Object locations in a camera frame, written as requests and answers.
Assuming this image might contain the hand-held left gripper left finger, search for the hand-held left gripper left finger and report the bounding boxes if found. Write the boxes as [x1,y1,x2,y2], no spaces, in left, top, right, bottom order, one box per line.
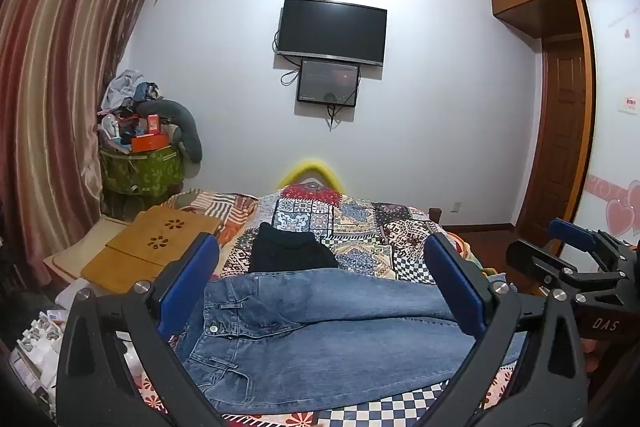
[56,232,226,427]

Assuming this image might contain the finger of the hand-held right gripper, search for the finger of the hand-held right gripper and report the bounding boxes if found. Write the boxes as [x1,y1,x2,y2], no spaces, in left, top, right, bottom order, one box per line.
[547,219,608,254]
[506,238,571,293]

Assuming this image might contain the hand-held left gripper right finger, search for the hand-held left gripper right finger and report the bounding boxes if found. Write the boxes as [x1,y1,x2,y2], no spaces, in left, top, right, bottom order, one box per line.
[424,233,588,427]

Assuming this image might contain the blue denim pants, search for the blue denim pants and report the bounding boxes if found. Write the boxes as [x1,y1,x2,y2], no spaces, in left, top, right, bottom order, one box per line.
[175,268,526,413]

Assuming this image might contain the orange green fleece blanket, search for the orange green fleece blanket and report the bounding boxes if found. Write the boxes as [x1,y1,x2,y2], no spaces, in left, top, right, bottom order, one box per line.
[445,231,507,280]

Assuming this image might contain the wooden lap desk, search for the wooden lap desk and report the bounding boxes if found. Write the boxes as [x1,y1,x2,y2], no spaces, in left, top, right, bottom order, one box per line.
[81,207,222,295]

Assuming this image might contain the brown wooden door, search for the brown wooden door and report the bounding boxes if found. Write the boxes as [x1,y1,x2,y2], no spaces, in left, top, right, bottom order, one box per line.
[515,34,588,248]

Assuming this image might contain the black garment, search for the black garment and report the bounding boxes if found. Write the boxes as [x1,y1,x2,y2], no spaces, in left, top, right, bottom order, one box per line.
[248,223,339,275]

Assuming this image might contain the patchwork printed blanket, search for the patchwork printed blanket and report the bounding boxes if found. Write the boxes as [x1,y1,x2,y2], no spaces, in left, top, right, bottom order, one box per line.
[135,184,551,427]

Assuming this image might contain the green floral storage box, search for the green floral storage box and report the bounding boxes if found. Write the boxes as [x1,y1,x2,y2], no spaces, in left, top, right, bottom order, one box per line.
[100,146,186,208]

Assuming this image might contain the beige mat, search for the beige mat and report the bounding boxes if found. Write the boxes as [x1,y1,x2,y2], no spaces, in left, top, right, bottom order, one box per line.
[42,217,131,293]

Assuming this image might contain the white heart-print wardrobe door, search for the white heart-print wardrobe door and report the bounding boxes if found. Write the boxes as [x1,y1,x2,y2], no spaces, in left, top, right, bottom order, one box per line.
[575,0,640,248]

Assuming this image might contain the orange box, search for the orange box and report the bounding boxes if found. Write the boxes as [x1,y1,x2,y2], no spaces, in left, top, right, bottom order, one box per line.
[131,133,169,152]

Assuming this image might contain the pile of white packets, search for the pile of white packets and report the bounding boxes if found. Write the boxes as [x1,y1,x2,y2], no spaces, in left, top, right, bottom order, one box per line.
[10,292,126,408]

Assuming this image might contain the yellow pillow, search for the yellow pillow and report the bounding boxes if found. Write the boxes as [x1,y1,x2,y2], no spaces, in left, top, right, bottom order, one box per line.
[277,160,346,194]

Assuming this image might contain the pile of clothes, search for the pile of clothes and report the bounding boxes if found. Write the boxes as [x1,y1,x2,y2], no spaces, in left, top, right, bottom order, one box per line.
[100,69,166,114]

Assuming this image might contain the striped red curtain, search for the striped red curtain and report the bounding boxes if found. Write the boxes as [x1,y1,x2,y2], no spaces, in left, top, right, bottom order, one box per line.
[0,0,168,293]

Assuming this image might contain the small black wall monitor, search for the small black wall monitor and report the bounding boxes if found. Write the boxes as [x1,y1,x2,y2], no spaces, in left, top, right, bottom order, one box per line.
[296,60,362,108]

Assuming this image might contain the black wall television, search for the black wall television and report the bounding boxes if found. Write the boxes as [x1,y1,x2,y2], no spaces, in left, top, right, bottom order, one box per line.
[276,0,388,68]

